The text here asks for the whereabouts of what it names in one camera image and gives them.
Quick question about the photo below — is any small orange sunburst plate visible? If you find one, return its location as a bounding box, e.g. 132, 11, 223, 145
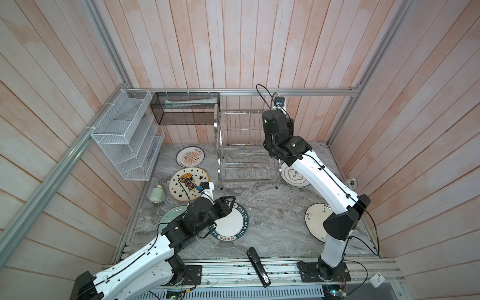
176, 146, 205, 168

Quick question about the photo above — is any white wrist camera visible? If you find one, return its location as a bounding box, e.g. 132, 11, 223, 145
197, 182, 215, 203
271, 92, 286, 109

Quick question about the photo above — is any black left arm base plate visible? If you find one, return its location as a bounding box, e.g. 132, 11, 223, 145
166, 254, 203, 286

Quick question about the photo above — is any light green flower plate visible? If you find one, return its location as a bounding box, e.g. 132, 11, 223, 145
159, 206, 188, 232

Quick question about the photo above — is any silver drink can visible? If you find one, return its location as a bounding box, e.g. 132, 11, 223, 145
346, 177, 359, 190

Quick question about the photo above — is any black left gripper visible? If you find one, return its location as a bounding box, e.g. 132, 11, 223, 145
194, 195, 236, 235

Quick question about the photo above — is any black stapler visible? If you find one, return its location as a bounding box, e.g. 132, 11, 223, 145
247, 247, 271, 288

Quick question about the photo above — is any cream plate floral rim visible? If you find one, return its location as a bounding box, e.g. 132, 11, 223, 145
304, 203, 332, 243

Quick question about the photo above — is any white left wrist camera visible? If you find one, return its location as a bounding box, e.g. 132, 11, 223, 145
197, 182, 215, 203

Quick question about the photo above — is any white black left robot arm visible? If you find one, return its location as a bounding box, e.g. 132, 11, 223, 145
70, 196, 236, 300

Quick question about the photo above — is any white plate green clover design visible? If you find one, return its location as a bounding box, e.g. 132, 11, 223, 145
281, 162, 310, 188

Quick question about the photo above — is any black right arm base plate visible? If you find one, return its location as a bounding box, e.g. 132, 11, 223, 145
296, 259, 351, 283

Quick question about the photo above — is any cream plate stars cartoon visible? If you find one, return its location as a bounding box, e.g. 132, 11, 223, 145
167, 167, 209, 202

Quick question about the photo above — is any pale green ceramic bottle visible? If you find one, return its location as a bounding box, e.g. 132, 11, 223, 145
149, 184, 166, 205

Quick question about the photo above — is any stainless steel dish rack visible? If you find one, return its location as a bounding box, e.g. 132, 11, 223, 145
214, 109, 281, 188

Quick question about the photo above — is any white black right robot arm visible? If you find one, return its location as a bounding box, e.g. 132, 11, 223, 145
262, 109, 371, 281

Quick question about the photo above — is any white plate green lettered rim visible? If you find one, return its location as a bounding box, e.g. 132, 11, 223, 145
212, 203, 250, 242

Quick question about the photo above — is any white wire mesh shelf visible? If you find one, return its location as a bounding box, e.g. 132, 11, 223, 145
91, 89, 165, 181

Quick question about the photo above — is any black mesh basket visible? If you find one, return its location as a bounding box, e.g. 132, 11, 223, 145
150, 91, 220, 126

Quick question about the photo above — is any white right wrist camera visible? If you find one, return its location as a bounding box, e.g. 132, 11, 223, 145
271, 92, 286, 109

